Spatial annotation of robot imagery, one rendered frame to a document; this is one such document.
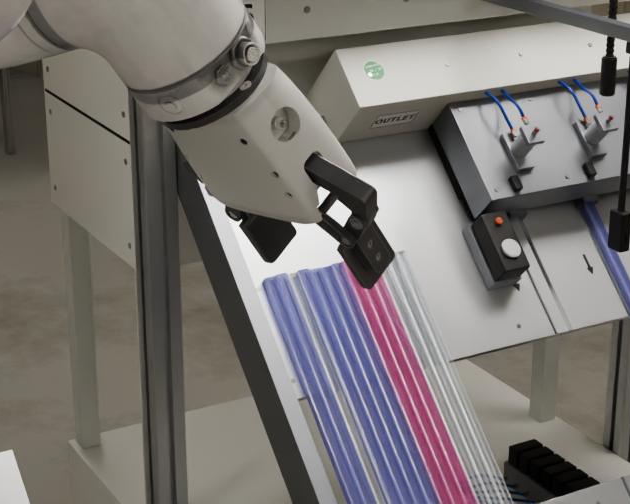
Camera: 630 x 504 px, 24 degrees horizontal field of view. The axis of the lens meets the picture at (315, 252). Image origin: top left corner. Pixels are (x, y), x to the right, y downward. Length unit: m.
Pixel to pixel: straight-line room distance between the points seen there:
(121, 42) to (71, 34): 0.03
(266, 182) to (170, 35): 0.12
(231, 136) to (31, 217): 4.31
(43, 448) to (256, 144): 2.76
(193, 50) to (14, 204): 4.50
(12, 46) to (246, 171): 0.16
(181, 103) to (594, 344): 3.35
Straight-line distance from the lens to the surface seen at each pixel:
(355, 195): 0.86
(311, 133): 0.87
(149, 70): 0.83
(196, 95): 0.83
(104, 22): 0.81
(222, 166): 0.89
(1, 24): 0.69
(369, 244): 0.91
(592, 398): 3.82
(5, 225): 5.09
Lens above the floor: 1.66
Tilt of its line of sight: 21 degrees down
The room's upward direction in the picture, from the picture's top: straight up
